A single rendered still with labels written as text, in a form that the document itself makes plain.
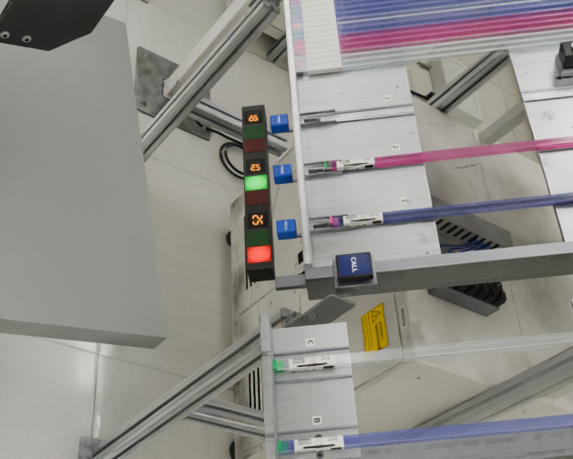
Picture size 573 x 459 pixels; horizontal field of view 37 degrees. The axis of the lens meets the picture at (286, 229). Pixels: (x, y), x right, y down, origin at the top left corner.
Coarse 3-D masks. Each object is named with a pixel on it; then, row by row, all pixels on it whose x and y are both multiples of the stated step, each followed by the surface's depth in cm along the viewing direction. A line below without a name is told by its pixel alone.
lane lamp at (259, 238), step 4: (248, 232) 134; (252, 232) 134; (256, 232) 134; (260, 232) 134; (264, 232) 134; (268, 232) 134; (248, 236) 134; (252, 236) 134; (256, 236) 134; (260, 236) 134; (264, 236) 134; (268, 236) 134; (248, 240) 134; (252, 240) 133; (256, 240) 133; (260, 240) 133; (264, 240) 133; (268, 240) 133; (248, 244) 133; (252, 244) 133; (256, 244) 133; (260, 244) 133; (264, 244) 133; (268, 244) 133
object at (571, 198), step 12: (456, 204) 131; (468, 204) 131; (480, 204) 130; (492, 204) 130; (504, 204) 130; (516, 204) 130; (528, 204) 130; (540, 204) 130; (552, 204) 130; (564, 204) 130; (384, 216) 131; (396, 216) 131; (408, 216) 131; (420, 216) 131; (432, 216) 131; (444, 216) 131
